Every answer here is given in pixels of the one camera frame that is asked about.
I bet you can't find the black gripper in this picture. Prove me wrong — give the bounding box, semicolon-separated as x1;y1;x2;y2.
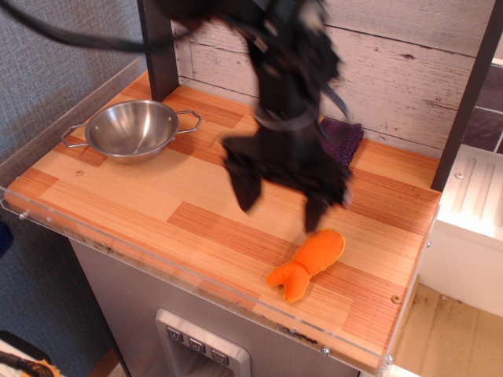
222;113;351;232

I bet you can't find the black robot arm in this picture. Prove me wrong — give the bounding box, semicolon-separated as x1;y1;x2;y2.
159;1;350;232

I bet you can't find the purple folded cloth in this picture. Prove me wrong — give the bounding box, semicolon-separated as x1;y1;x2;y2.
320;118;364;167

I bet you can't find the grey toy fridge cabinet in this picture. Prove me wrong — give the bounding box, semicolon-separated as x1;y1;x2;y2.
71;241;359;376

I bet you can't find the white toy sink unit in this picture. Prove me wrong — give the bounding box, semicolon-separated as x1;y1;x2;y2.
419;145;502;316

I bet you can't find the clear acrylic edge guard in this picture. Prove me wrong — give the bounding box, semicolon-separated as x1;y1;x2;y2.
6;181;439;375

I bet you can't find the orange object bottom left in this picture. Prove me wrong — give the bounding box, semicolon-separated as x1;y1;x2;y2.
18;361;61;377

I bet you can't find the steel bowl with handles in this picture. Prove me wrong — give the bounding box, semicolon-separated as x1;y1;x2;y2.
61;100;203;164

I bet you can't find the dark right post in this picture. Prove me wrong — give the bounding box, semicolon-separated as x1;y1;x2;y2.
431;0;502;192

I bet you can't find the dark post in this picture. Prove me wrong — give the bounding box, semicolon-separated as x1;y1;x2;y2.
137;0;179;101
431;0;502;192

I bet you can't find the dark left post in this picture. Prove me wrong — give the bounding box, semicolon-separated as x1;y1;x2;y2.
137;0;179;101

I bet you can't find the black braided cable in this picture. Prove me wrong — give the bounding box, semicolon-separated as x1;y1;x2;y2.
0;0;189;56

